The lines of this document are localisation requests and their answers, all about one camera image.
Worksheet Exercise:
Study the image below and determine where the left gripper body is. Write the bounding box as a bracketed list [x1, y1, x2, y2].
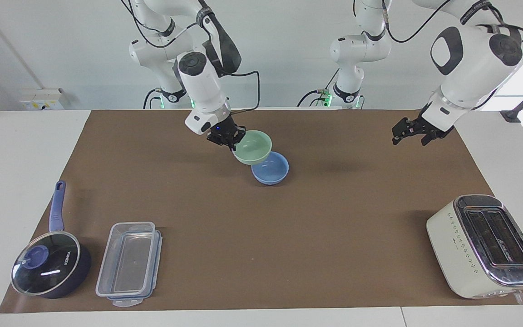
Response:
[410, 110, 455, 137]

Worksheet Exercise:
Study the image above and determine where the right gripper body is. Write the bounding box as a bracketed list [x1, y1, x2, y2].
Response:
[207, 115, 239, 146]

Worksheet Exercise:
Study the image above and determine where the green bowl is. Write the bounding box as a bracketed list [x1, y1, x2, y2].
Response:
[233, 130, 273, 165]

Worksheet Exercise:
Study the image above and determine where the blue bowl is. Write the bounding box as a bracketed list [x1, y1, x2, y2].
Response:
[251, 152, 290, 185]

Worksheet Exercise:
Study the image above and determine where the cream toaster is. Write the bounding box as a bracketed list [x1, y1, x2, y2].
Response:
[426, 194, 523, 304]

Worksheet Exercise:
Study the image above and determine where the clear plastic container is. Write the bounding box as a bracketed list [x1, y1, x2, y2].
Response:
[95, 221, 163, 307]

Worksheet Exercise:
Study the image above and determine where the dark blue saucepan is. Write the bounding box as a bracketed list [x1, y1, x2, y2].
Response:
[35, 181, 92, 299]

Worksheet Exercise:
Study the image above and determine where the glass lid with blue knob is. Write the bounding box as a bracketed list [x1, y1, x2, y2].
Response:
[11, 231, 81, 296]

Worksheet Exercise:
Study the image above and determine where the black cable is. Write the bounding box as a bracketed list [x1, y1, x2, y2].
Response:
[120, 0, 171, 38]
[296, 68, 340, 108]
[142, 87, 163, 110]
[225, 69, 261, 113]
[382, 0, 454, 44]

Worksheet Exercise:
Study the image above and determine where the white wall socket box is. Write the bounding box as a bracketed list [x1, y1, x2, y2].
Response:
[20, 88, 65, 111]

